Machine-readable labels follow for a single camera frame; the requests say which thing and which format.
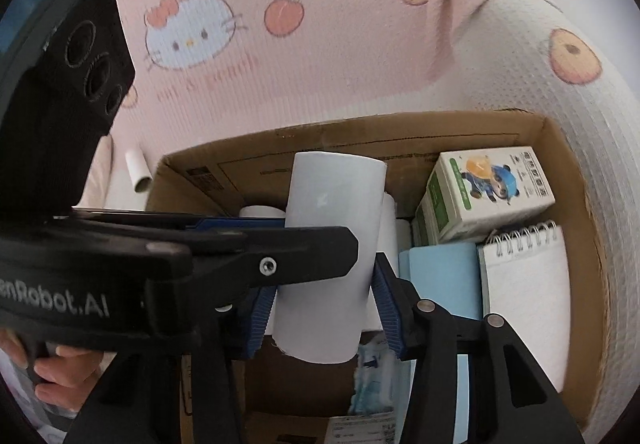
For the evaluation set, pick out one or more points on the green white cartoon carton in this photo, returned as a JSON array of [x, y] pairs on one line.
[[500, 204]]

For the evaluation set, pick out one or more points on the light blue box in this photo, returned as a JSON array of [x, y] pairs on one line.
[[445, 274]]

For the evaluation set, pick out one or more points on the brown cardboard box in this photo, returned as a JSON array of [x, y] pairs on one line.
[[575, 204]]

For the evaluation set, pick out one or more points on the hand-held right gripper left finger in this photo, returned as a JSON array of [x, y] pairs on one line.
[[257, 324]]

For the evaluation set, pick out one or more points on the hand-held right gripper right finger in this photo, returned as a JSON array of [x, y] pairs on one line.
[[390, 314]]

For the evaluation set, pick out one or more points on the person's left hand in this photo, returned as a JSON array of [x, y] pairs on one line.
[[70, 369]]

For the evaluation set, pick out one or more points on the white spiral notepad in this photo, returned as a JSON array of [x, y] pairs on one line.
[[525, 304]]

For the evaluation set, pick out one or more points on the pink floral pillow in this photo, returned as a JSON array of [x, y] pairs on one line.
[[97, 169]]

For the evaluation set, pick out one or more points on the pink cartoon cat printed blanket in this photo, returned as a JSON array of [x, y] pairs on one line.
[[325, 49]]

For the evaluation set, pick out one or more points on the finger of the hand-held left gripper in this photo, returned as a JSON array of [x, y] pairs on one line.
[[300, 254], [235, 224]]

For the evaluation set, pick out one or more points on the small blue packet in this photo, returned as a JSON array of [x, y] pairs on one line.
[[372, 379]]

